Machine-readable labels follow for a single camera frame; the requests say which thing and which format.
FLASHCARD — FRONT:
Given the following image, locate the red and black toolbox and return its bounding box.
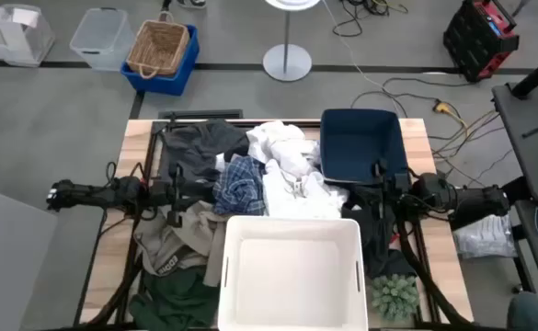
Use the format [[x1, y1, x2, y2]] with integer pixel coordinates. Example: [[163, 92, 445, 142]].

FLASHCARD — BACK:
[[442, 0, 521, 84]]

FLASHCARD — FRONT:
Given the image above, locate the black floor cable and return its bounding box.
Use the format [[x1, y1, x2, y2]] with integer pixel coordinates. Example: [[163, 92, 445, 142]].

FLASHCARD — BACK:
[[349, 75, 464, 121]]

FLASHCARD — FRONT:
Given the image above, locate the white garment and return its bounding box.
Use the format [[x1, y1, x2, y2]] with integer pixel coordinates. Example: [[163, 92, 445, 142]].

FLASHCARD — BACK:
[[262, 159, 350, 221]]

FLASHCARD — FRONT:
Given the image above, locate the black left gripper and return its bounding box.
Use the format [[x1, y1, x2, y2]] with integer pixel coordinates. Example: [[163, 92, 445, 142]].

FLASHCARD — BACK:
[[151, 163, 216, 227]]

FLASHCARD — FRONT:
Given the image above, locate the green artificial plant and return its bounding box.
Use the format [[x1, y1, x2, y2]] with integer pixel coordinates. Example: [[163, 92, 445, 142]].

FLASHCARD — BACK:
[[370, 273, 421, 323]]

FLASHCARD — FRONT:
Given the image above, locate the person's knee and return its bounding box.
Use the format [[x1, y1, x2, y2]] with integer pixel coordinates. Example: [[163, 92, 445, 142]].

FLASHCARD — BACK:
[[506, 291, 538, 331]]

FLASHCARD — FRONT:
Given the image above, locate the clear bin with papers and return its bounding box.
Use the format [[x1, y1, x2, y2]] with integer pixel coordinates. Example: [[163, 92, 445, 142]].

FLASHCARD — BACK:
[[0, 3, 57, 69]]

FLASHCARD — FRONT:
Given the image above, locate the empty clear plastic bin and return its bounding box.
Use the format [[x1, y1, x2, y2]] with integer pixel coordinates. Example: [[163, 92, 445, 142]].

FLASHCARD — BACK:
[[68, 6, 135, 72]]

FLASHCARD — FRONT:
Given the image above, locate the wicker basket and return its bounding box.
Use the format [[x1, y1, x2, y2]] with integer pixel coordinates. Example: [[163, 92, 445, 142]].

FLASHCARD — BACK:
[[125, 18, 191, 80]]

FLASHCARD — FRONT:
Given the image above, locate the blue plastic tub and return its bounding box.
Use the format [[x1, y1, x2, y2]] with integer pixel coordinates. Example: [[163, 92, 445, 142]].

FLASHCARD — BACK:
[[120, 25, 201, 97]]

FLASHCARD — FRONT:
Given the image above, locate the navy blue bin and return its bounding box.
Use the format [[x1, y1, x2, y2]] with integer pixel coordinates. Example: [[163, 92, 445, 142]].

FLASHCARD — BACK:
[[319, 108, 410, 186]]

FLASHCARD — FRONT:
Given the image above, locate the black metal table frame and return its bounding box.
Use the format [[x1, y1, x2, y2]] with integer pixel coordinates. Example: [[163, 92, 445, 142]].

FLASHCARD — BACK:
[[73, 117, 475, 331]]

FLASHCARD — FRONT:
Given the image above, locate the black cable bundle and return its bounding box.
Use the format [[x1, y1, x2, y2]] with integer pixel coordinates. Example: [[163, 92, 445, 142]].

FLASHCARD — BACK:
[[331, 0, 410, 39]]

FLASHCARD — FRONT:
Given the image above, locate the black braided cable sleeve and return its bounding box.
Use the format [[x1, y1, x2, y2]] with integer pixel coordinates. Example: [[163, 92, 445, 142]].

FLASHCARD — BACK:
[[83, 257, 143, 328], [395, 214, 465, 331]]

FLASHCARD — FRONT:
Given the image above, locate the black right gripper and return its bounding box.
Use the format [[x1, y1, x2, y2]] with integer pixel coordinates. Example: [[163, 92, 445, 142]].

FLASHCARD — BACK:
[[349, 158, 412, 221]]

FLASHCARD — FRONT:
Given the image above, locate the white floor cable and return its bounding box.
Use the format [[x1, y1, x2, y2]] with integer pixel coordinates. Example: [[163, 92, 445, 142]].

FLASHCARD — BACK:
[[321, 0, 392, 93]]

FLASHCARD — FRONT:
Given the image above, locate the grey side desk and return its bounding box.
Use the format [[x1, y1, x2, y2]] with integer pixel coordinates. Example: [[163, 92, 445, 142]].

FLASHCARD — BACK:
[[491, 81, 538, 203]]

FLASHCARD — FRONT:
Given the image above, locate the grey panel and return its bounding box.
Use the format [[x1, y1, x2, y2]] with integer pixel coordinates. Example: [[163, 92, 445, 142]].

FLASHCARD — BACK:
[[0, 182, 59, 331]]

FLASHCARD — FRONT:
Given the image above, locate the blue plaid shirt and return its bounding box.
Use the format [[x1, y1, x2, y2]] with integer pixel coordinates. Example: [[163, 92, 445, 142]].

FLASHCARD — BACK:
[[212, 154, 268, 217]]

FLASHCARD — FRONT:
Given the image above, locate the dark grey garment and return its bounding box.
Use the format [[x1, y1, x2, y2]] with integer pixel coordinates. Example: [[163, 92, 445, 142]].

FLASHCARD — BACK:
[[160, 119, 251, 186]]

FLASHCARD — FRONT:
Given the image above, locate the white lamp floor stand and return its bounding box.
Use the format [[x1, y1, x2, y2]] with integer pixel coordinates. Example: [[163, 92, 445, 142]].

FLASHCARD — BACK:
[[262, 0, 321, 83]]

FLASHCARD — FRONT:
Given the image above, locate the white woven plastic basket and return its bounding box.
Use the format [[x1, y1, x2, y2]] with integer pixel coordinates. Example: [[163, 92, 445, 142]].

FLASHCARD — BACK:
[[216, 214, 370, 331]]

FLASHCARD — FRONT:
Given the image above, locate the white shirt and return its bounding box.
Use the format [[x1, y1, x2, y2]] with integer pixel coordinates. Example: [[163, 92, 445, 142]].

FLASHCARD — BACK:
[[245, 120, 321, 179]]

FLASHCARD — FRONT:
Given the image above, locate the white plastic bag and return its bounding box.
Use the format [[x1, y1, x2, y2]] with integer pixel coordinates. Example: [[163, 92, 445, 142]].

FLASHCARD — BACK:
[[452, 213, 519, 260]]

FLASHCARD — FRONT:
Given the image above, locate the dark green garment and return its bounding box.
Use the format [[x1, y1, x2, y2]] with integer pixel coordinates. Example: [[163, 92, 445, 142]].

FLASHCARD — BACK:
[[128, 265, 222, 331]]

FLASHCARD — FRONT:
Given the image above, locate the black garment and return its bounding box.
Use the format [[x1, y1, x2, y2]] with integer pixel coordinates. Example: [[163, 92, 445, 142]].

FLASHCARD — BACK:
[[340, 182, 418, 280]]

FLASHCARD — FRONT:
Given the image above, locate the beige garment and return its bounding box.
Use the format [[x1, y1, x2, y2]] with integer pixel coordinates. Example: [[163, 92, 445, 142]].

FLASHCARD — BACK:
[[132, 201, 229, 289]]

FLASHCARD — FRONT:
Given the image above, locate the black pole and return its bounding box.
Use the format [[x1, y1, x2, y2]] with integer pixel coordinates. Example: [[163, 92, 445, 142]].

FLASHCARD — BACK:
[[509, 47, 538, 100]]

